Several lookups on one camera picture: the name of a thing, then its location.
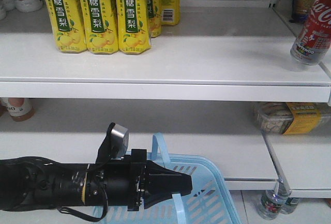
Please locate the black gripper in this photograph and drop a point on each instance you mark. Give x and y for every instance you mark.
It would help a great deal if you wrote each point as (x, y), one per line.
(118, 182)

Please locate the light blue plastic basket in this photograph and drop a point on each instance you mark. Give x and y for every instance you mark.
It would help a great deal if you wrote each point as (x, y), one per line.
(209, 201)

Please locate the red coca-cola aluminium bottle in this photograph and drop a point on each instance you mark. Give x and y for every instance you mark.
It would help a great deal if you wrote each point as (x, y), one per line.
(313, 42)

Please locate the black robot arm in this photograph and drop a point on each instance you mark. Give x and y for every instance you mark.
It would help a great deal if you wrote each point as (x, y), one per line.
(37, 183)

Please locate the clear water bottle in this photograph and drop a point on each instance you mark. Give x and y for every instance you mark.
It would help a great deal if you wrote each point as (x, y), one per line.
(272, 201)
(290, 205)

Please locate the white store shelving unit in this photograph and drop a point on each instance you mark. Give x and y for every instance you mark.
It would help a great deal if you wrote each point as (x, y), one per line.
(197, 85)

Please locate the clear snack box yellow label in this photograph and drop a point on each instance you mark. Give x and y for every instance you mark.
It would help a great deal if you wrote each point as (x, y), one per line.
(290, 118)

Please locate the orange C100 juice bottle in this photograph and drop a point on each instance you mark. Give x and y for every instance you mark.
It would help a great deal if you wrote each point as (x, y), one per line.
(20, 109)

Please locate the yellow pear drink bottle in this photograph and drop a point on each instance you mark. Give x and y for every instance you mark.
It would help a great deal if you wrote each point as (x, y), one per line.
(67, 25)
(133, 26)
(154, 17)
(100, 25)
(170, 12)

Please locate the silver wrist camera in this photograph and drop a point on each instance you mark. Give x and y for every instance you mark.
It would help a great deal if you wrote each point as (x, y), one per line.
(114, 145)

